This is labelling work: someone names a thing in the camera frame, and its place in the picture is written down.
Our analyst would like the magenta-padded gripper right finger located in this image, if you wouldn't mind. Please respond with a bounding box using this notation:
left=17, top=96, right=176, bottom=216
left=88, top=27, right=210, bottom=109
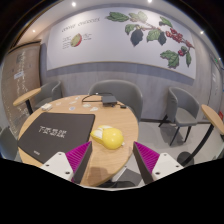
left=132, top=141, right=185, bottom=185

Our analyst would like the brown printed wall panel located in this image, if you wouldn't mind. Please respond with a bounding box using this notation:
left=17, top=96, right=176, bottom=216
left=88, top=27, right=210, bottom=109
left=0, top=41, right=43, bottom=139

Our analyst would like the black cable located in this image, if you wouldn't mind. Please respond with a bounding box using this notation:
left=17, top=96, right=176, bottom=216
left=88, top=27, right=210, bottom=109
left=81, top=92, right=128, bottom=110

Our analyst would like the small white box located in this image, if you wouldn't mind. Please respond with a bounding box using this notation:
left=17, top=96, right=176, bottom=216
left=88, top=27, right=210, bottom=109
left=40, top=103, right=53, bottom=112

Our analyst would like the black printed mouse pad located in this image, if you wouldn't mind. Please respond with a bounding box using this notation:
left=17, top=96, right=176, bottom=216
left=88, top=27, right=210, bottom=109
left=17, top=112, right=96, bottom=164

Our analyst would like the flat black box device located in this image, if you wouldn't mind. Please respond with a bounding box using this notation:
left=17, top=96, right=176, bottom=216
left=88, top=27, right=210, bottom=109
left=100, top=94, right=118, bottom=108

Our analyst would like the white coffee cherry wall mural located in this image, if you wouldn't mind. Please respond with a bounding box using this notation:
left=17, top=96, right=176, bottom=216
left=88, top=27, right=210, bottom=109
left=45, top=6, right=198, bottom=80

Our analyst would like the grey chair with rounded back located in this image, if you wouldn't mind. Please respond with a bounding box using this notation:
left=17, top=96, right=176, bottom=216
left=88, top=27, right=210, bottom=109
left=33, top=80, right=64, bottom=109
left=0, top=125, right=19, bottom=161
left=158, top=86, right=201, bottom=147
left=87, top=79, right=144, bottom=124

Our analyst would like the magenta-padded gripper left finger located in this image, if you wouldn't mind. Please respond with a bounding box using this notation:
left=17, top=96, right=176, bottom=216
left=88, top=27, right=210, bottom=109
left=39, top=140, right=94, bottom=185

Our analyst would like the yellow computer mouse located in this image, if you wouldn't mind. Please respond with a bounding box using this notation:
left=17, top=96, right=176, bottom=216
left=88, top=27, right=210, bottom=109
left=89, top=125, right=125, bottom=150

